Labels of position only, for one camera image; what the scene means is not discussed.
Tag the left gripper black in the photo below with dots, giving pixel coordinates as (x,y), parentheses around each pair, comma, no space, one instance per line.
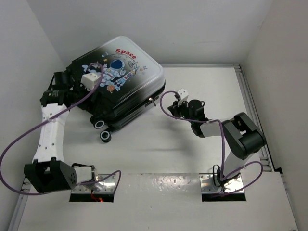
(76,86)

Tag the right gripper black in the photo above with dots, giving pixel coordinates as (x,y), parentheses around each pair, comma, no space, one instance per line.
(175,109)

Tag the grey lined suitcase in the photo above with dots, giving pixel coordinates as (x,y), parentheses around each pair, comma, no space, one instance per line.
(131,84)

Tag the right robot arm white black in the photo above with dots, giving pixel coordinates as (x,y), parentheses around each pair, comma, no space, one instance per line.
(241,138)

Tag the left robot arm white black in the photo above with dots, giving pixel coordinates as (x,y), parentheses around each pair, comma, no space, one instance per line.
(48,171)

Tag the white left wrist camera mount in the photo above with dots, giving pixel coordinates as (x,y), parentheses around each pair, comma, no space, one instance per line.
(90,80)

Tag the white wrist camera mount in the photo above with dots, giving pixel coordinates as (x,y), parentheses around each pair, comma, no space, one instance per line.
(181,96)
(90,80)

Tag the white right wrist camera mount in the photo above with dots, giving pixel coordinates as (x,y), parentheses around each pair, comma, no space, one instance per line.
(181,96)

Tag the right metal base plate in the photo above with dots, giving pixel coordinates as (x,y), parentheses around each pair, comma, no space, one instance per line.
(209,185)

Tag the metal base plate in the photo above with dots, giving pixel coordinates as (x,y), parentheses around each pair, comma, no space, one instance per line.
(209,185)
(106,186)

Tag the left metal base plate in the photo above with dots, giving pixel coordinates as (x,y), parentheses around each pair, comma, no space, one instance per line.
(106,186)

